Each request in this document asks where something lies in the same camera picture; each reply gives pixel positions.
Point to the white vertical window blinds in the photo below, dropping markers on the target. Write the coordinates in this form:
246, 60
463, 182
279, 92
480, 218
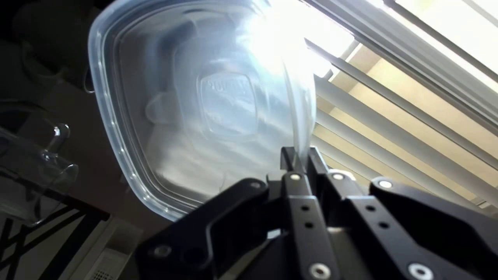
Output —
405, 94

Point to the black cross-back chair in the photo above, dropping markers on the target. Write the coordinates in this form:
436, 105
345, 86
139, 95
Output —
63, 234

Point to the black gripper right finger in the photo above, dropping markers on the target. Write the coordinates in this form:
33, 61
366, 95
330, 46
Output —
415, 228

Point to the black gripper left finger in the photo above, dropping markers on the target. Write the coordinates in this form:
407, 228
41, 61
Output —
306, 228

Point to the clear plastic candy bowl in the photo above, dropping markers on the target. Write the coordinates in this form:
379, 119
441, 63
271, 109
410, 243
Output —
208, 103

